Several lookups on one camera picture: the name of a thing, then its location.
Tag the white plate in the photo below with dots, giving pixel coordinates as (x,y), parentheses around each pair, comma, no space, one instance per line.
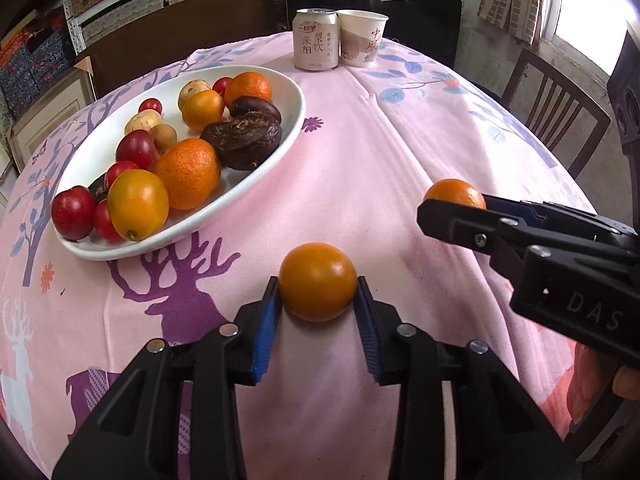
(97,153)

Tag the striped pepino melon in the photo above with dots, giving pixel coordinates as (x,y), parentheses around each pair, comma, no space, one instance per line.
(190,89)

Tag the dark purple fruit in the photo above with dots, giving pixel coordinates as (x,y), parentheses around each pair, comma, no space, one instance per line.
(245,142)
(252,104)
(98,189)

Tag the black monitor screen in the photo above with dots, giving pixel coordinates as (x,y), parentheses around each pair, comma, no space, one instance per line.
(428,26)

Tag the small red cherry tomato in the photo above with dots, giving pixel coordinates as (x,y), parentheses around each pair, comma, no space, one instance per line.
(151,104)

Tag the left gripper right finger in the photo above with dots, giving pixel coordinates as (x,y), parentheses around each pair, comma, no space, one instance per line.
(461,412)

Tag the small tan longan fruit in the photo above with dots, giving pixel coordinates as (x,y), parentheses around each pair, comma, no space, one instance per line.
(164,137)

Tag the dark wooden chair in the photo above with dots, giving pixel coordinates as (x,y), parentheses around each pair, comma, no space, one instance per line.
(556,106)

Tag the paper cup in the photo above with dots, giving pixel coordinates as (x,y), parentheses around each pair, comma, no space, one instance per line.
(361,33)

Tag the dark wooden cabinet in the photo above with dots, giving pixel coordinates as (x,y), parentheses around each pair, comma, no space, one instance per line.
(173,33)

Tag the pink deer tablecloth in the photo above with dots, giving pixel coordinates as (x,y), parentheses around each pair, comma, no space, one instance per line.
(372,142)

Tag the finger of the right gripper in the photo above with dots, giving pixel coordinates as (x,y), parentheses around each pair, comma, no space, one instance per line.
(516,209)
(468,227)

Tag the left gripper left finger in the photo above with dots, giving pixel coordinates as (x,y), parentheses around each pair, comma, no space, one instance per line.
(133,431)

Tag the large orange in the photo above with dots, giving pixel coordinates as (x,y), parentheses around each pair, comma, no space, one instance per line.
(190,171)

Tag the pink drink can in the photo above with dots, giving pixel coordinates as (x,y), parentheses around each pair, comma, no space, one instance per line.
(316,40)

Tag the orange round fruit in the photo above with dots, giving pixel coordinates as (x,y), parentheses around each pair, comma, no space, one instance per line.
(456,191)
(317,282)

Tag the yellow orange tomato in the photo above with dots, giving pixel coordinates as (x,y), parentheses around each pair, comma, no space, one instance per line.
(138,204)

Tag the person right hand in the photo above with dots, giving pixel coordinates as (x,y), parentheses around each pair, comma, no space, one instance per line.
(588,380)

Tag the framed picture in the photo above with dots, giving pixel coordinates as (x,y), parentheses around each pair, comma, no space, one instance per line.
(71,93)

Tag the small orange mandarin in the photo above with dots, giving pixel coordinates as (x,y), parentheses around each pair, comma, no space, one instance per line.
(248,84)

